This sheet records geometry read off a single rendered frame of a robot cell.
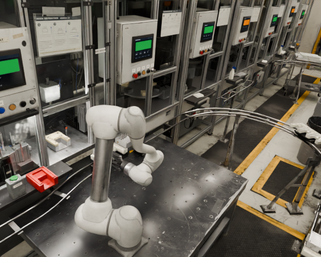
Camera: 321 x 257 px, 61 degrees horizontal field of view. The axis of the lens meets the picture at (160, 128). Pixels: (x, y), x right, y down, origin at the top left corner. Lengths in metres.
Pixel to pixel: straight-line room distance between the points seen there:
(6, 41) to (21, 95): 0.30
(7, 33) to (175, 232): 1.49
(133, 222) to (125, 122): 0.56
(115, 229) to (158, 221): 0.41
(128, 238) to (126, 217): 0.13
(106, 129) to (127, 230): 0.57
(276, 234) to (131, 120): 2.11
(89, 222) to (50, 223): 0.38
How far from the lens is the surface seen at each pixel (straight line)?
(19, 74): 1.66
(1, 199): 1.88
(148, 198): 2.08
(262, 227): 3.08
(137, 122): 1.42
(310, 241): 1.81
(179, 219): 1.98
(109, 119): 1.45
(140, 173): 1.88
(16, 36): 1.64
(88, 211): 1.65
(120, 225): 1.61
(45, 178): 1.93
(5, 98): 1.68
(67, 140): 2.19
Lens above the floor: 2.13
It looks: 30 degrees down
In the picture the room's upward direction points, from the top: 6 degrees clockwise
